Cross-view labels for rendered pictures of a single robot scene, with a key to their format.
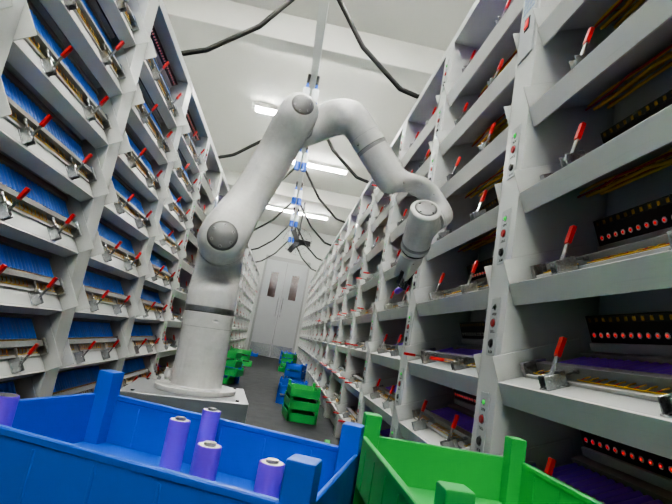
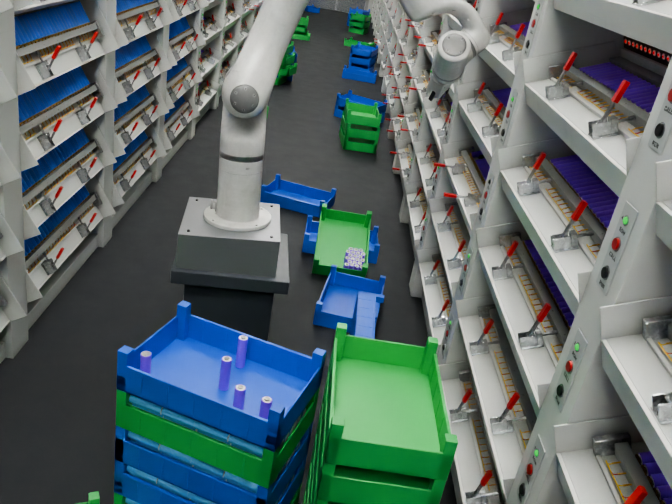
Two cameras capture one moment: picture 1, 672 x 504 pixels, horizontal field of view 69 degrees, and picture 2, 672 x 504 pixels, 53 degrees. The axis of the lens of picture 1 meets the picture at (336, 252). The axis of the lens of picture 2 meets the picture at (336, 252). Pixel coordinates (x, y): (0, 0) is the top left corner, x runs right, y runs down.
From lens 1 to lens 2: 0.79 m
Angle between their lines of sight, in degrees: 36
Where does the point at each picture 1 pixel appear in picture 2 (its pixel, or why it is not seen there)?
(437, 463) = (382, 349)
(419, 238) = (447, 72)
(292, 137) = not seen: outside the picture
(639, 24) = (607, 14)
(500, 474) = (422, 356)
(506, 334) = (491, 211)
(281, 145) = not seen: outside the picture
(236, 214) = (255, 74)
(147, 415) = (208, 328)
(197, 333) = (233, 179)
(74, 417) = (170, 332)
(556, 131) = not seen: hidden behind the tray
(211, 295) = (241, 147)
